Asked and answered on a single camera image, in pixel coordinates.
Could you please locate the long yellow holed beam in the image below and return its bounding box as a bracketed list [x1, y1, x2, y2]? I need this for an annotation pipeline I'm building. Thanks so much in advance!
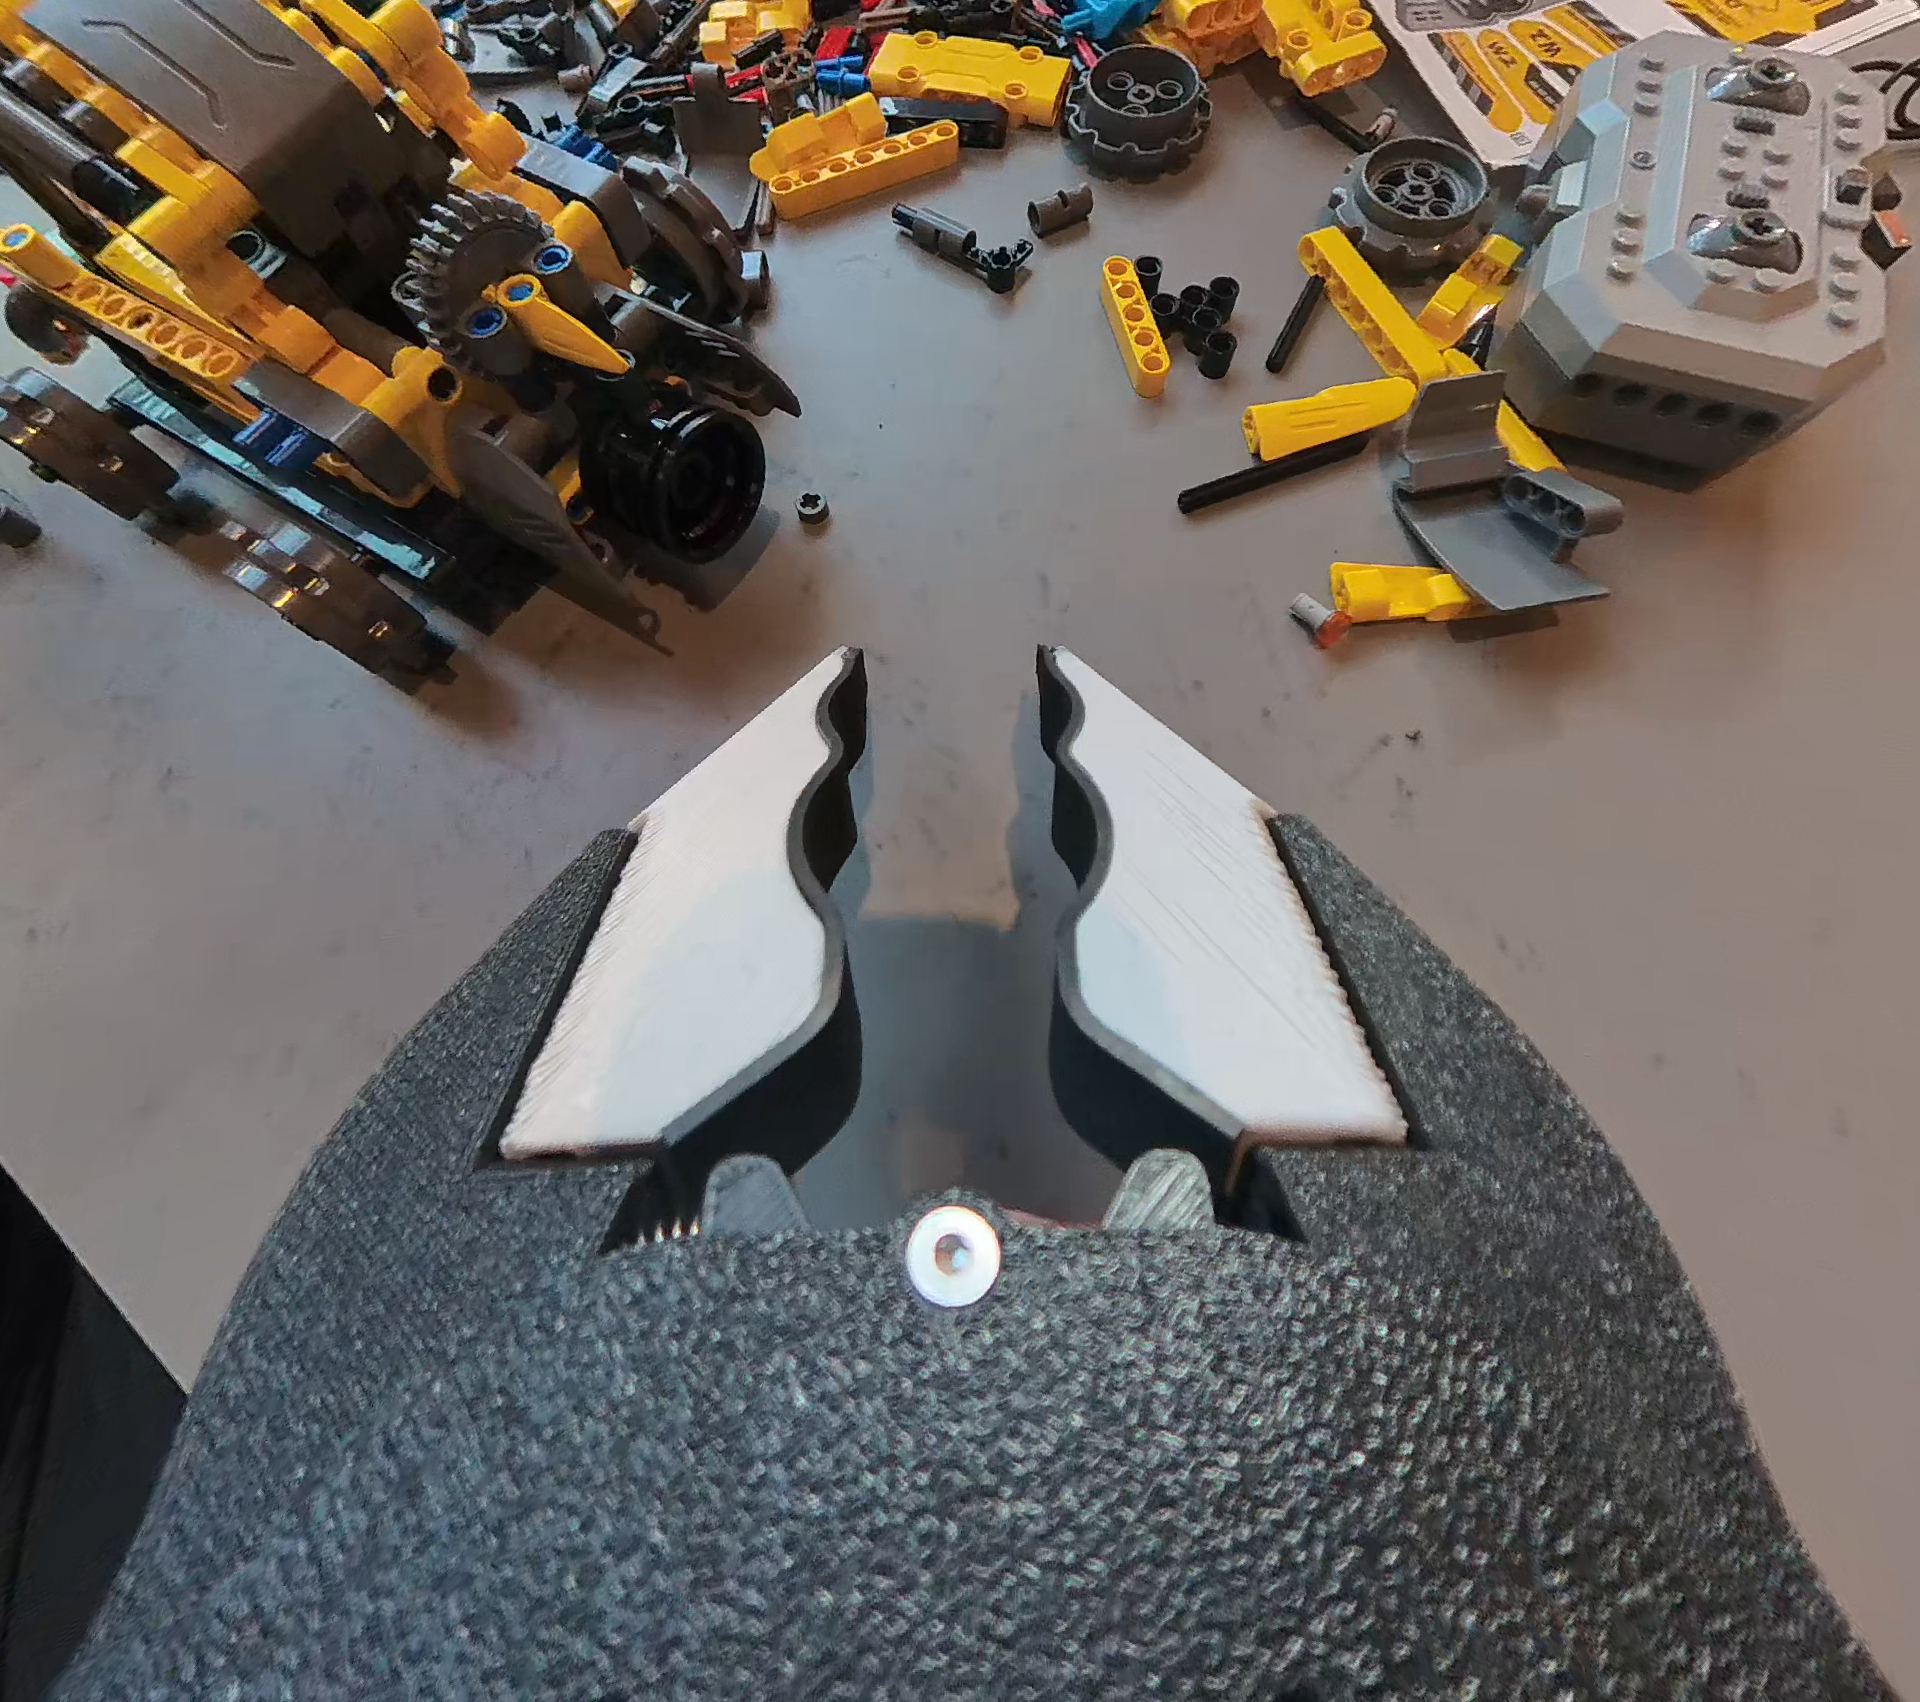
[1296, 228, 1450, 383]

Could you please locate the long black axle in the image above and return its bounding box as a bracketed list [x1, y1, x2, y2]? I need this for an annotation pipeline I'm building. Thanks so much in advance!
[1176, 448, 1420, 519]

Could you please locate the yellow toy brick vehicle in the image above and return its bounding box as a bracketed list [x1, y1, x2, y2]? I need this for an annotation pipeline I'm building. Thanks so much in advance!
[0, 0, 805, 700]

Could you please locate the yellow wedge panel piece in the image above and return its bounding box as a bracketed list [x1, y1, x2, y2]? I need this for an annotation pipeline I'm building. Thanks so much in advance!
[1242, 373, 1420, 460]

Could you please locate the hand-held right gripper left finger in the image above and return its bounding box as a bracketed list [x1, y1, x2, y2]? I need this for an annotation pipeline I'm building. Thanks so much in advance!
[499, 645, 870, 1161]

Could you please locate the grey curved panel piece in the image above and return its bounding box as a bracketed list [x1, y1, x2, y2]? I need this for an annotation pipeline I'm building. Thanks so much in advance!
[1380, 366, 1627, 615]

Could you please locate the black clip connector piece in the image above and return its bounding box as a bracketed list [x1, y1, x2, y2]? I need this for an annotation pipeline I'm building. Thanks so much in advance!
[893, 201, 1039, 286]

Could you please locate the person's dark clothing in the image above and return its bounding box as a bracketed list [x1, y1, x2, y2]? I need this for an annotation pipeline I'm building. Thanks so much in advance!
[0, 1161, 198, 1702]

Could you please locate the cluster of black connectors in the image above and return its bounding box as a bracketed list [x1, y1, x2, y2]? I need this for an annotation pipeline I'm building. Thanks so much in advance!
[1133, 253, 1240, 376]

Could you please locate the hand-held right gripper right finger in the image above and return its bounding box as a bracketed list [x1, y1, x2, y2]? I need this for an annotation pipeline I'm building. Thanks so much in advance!
[1035, 645, 1413, 1151]

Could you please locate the grey desk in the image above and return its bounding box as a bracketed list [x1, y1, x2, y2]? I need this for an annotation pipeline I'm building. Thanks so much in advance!
[0, 0, 1920, 1630]

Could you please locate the yellow angled brick piece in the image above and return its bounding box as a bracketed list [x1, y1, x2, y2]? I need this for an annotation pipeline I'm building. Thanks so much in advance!
[1417, 232, 1525, 345]

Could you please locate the grey toy control hub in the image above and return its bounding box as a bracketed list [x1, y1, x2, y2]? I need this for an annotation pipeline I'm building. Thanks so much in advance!
[1492, 27, 1897, 492]

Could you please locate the yellow piece with orange tip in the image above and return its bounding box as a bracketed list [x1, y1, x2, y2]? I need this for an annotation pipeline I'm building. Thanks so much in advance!
[1290, 558, 1480, 645]

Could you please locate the short yellow holed beam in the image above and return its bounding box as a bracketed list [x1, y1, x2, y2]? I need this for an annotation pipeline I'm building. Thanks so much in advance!
[1103, 253, 1172, 399]

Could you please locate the grey toy wheel hub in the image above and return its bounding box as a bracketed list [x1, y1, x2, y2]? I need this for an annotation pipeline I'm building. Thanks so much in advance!
[1338, 138, 1492, 262]
[1064, 43, 1210, 178]

